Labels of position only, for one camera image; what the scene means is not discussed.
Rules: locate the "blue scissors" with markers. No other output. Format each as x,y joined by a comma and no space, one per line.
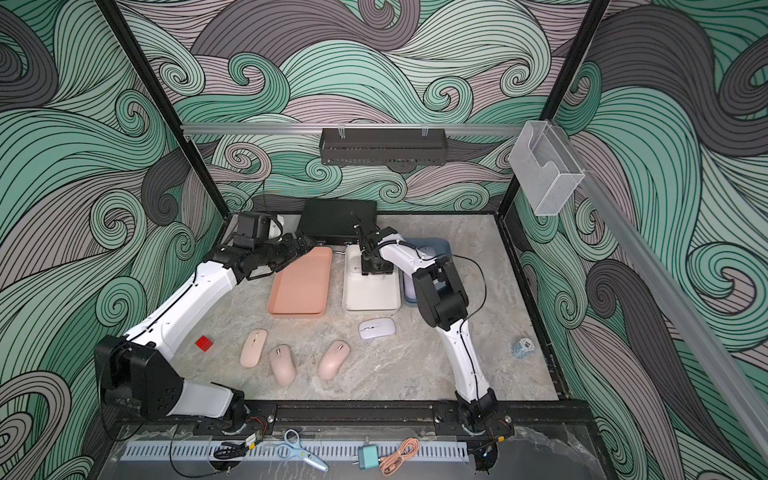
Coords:
292,448

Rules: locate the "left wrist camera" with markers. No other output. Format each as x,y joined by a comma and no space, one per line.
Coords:
254,228

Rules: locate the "teal plug adapter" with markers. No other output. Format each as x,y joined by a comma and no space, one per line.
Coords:
368,457

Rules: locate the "pink mouse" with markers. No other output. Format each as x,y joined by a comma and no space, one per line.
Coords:
282,365
253,347
333,359

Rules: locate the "pink storage tray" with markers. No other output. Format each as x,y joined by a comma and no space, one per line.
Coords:
301,290

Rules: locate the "red block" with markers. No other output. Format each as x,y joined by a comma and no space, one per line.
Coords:
204,343

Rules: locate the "blue storage tray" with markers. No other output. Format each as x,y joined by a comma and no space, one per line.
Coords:
441,247

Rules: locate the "white storage tray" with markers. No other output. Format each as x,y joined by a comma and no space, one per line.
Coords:
372,293

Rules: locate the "white mouse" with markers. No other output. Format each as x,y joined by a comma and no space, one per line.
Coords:
355,265
376,328

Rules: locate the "clear wall holder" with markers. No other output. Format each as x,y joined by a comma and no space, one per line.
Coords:
545,164

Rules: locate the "black case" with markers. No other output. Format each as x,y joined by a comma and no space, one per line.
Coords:
331,221

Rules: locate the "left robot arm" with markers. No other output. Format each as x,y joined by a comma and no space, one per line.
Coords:
134,371

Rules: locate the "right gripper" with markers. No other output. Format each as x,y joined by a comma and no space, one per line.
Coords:
365,268

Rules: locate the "black wall shelf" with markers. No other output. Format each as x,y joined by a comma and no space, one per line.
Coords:
405,147

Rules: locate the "purple mouse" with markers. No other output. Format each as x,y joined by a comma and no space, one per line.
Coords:
426,252

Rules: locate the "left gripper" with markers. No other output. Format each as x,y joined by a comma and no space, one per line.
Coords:
293,253

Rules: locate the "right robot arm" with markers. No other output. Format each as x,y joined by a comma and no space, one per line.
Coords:
443,303

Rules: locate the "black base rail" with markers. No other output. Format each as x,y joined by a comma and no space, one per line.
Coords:
435,416

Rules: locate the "crumpled plastic wrapper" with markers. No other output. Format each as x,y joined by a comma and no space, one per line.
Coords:
523,347

